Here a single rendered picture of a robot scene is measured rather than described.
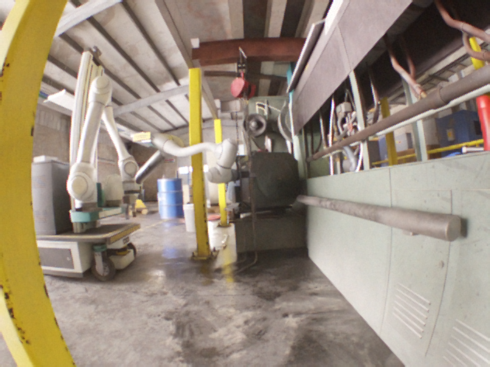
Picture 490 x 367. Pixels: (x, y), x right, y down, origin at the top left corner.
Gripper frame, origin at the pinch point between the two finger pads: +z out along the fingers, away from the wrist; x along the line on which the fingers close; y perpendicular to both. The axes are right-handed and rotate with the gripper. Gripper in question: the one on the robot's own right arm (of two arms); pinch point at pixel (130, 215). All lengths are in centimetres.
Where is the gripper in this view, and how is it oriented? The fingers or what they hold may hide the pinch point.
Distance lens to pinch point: 159.9
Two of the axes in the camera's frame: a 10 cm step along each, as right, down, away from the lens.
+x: 1.4, -0.3, -9.9
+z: 0.7, 10.0, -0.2
